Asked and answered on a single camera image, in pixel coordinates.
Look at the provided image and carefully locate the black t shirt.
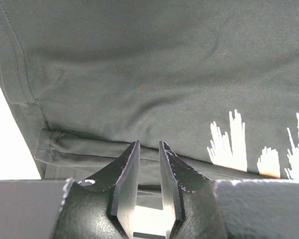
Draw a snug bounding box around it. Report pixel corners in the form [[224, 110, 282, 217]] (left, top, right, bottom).
[[0, 0, 299, 185]]

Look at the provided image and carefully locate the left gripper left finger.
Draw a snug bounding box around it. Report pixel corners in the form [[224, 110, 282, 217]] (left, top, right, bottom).
[[0, 141, 140, 239]]

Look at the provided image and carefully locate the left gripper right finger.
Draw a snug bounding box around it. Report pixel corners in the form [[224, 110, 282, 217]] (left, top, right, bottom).
[[159, 141, 299, 239]]

